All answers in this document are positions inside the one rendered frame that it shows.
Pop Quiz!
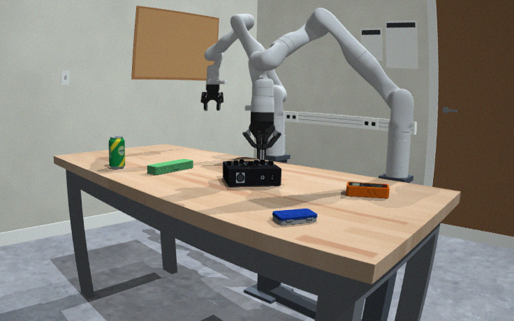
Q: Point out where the black lighting desk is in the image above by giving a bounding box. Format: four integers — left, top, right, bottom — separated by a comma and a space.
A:
223, 159, 281, 187

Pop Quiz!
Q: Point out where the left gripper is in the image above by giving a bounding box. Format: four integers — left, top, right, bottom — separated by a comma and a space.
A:
242, 112, 281, 161

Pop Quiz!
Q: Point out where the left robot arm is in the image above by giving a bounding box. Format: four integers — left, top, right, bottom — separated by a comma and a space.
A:
245, 8, 413, 178

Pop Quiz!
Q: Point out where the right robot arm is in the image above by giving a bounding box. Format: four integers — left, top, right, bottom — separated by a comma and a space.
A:
205, 14, 287, 156

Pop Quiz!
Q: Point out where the green drink can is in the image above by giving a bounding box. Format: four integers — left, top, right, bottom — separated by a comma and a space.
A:
109, 136, 125, 169

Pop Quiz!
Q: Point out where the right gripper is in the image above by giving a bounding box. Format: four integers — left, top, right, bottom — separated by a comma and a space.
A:
201, 84, 223, 111

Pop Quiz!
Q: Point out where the orange digital multimeter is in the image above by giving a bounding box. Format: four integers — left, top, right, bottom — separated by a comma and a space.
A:
346, 181, 390, 198

